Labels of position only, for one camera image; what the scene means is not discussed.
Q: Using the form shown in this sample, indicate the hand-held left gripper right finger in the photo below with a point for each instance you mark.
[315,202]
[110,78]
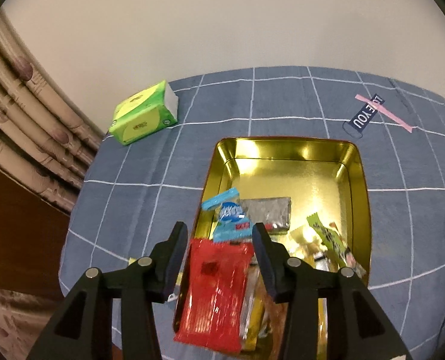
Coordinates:
[269,266]

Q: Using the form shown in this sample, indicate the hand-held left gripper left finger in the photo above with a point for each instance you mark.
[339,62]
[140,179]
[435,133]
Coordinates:
[171,262]

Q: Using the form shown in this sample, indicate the clear packet of orange cookies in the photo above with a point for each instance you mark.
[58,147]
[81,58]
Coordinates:
[305,242]

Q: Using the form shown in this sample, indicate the white and navy snack packet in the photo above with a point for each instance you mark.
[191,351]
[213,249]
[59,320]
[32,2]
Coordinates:
[321,260]

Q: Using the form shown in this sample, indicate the red snack packet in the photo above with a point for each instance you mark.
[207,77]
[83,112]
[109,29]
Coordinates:
[211,300]

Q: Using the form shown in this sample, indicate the grey foil snack packet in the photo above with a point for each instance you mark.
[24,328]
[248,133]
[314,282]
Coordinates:
[267,210]

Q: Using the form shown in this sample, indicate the blue candy wrapper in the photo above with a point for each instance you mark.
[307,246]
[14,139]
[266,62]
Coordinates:
[230,213]

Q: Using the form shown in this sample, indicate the small green candy packet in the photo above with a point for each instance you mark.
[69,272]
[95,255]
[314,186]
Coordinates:
[329,238]

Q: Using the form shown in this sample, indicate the red tin box gold interior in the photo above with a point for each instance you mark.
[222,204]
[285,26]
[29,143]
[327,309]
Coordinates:
[290,172]

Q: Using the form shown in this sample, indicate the blue checked tablecloth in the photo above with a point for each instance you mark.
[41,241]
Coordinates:
[132,202]

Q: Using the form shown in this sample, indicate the green tissue pack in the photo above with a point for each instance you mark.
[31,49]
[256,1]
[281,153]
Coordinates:
[140,120]

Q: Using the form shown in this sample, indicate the brown wooden cabinet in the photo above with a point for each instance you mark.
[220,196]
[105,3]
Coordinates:
[19,232]

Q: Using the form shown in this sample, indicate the patterned beige cloth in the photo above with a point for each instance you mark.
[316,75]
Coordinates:
[12,322]

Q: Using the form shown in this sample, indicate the long dark fabric label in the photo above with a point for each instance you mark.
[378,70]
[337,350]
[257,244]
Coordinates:
[361,120]

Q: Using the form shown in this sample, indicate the pink tape strip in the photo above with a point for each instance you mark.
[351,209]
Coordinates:
[395,118]

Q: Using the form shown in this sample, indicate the beige patterned curtain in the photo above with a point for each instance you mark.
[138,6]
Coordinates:
[31,112]

